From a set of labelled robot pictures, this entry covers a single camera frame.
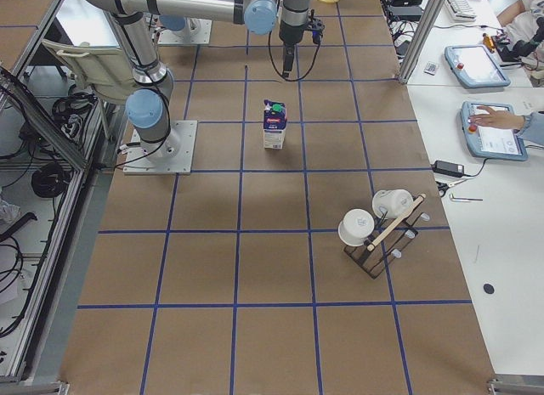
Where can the person hand on pendant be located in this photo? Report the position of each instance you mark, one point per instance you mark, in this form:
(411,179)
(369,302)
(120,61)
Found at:
(501,119)

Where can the allen key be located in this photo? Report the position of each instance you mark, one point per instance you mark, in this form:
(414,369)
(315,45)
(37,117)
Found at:
(464,199)

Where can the upper teach pendant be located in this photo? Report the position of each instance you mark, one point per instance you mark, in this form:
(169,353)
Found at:
(475,67)

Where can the aluminium frame post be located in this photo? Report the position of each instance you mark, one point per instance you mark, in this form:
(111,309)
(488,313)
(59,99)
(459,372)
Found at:
(429,16)

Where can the black power adapter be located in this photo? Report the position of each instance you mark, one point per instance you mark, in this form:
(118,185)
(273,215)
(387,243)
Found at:
(448,169)

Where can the white cup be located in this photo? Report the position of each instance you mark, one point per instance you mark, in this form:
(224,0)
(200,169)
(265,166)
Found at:
(356,226)
(391,203)

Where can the milk carton green cap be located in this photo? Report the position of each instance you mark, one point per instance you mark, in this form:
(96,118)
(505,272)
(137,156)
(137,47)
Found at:
(274,124)

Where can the black wooden cup rack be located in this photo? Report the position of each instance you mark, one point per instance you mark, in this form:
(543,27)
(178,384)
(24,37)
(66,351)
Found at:
(388,240)

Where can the lower teach pendant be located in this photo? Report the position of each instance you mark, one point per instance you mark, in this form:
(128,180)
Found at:
(489,142)

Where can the teach pendant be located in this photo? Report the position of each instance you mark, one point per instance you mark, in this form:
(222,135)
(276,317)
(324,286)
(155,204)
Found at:
(475,67)
(489,142)

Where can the scissors on table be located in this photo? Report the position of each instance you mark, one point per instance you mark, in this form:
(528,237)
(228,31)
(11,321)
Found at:
(443,187)

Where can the white keyboard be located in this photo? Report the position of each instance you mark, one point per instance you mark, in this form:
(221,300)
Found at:
(460,10)

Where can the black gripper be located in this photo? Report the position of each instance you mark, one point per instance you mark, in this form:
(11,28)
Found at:
(291,34)

